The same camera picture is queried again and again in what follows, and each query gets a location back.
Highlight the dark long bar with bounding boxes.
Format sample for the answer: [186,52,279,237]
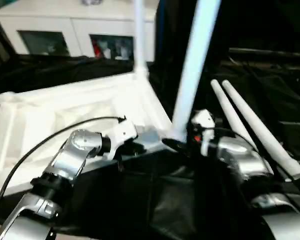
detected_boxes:
[228,46,300,60]

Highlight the white cabinet with glass doors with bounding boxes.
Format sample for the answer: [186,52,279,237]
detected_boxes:
[0,0,158,63]

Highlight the black box with gold label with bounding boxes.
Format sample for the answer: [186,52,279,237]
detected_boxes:
[161,0,191,62]

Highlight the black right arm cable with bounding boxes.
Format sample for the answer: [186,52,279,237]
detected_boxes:
[209,126,300,192]

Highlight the black mat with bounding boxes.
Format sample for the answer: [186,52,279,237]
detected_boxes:
[0,51,300,240]

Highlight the white plastic table leg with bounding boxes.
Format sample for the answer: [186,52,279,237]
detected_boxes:
[210,78,294,183]
[133,0,150,81]
[170,0,223,140]
[221,79,300,180]

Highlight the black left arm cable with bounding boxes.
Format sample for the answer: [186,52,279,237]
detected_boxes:
[0,115,128,227]

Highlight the white plastic table top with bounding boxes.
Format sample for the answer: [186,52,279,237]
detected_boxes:
[0,71,174,199]

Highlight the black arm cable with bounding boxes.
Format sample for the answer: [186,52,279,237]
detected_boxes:
[0,115,128,227]
[209,126,300,192]

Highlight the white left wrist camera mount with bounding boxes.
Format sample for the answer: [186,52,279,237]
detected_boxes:
[106,116,139,161]

